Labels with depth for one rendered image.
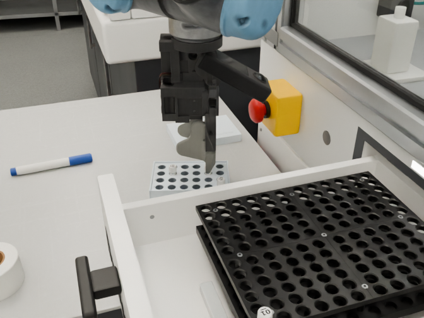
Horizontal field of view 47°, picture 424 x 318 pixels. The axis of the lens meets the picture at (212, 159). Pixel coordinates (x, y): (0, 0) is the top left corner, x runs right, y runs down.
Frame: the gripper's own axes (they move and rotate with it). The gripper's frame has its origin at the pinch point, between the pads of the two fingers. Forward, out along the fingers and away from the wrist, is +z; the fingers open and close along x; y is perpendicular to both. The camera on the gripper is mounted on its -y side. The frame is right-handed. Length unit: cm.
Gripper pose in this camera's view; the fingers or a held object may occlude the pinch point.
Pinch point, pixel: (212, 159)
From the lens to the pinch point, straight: 77.0
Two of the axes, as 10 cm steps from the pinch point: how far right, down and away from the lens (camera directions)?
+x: 0.2, 5.3, -8.5
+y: -10.0, 0.1, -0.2
